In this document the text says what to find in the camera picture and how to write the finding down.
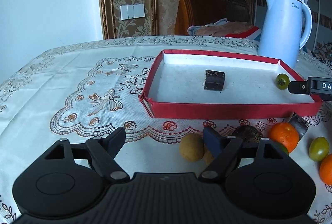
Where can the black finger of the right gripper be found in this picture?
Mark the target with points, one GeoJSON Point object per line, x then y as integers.
{"type": "Point", "coordinates": [299, 87]}

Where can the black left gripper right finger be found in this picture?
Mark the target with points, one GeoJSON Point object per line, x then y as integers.
{"type": "Point", "coordinates": [214, 142]}

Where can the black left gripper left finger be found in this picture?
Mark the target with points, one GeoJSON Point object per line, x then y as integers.
{"type": "Point", "coordinates": [115, 141]}

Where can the green cherry tomato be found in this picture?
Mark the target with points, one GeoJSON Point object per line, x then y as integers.
{"type": "Point", "coordinates": [282, 81]}

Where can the brown longan fruit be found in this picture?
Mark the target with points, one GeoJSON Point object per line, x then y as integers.
{"type": "Point", "coordinates": [191, 147]}
{"type": "Point", "coordinates": [208, 158]}

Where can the orange tangerine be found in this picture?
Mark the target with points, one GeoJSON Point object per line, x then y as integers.
{"type": "Point", "coordinates": [325, 171]}
{"type": "Point", "coordinates": [285, 134]}

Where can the dark brown round fruit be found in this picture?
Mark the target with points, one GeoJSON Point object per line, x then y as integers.
{"type": "Point", "coordinates": [249, 134]}

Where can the dark sugarcane piece on table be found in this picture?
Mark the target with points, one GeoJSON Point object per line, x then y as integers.
{"type": "Point", "coordinates": [300, 125]}

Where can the white electric kettle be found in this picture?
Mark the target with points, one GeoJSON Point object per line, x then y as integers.
{"type": "Point", "coordinates": [286, 29]}

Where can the dark sugarcane piece in tray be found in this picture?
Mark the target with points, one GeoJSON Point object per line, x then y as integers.
{"type": "Point", "coordinates": [214, 80]}

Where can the red shallow tray box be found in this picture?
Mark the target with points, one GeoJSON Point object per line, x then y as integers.
{"type": "Point", "coordinates": [174, 88]}

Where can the pink pillow on bed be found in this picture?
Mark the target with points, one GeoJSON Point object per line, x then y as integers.
{"type": "Point", "coordinates": [225, 28]}

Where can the white wall switch panel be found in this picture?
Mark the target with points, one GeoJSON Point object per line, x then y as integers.
{"type": "Point", "coordinates": [132, 11]}

